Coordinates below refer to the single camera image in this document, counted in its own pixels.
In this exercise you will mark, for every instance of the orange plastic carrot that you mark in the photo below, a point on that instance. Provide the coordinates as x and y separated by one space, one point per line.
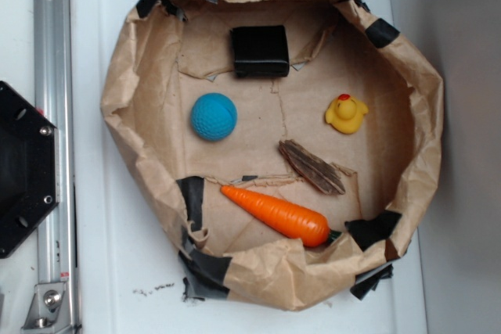
286 218

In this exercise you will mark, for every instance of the blue dimpled ball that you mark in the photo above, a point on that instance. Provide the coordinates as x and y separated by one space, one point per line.
213 116

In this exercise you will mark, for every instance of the aluminium frame rail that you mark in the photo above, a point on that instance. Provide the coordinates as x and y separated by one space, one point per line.
57 249

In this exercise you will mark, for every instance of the brown paper bag bin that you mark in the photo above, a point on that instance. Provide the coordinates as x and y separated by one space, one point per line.
171 52

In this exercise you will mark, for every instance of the yellow rubber duck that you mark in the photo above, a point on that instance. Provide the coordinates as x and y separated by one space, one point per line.
346 114

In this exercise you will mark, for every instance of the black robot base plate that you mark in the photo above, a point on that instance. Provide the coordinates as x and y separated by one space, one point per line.
28 169

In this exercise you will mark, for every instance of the brown wood chip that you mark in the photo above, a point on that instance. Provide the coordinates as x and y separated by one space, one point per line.
323 176

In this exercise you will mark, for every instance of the black taped cube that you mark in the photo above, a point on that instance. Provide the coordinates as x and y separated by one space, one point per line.
260 51

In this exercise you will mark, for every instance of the metal corner bracket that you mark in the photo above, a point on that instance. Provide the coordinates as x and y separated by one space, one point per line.
50 311

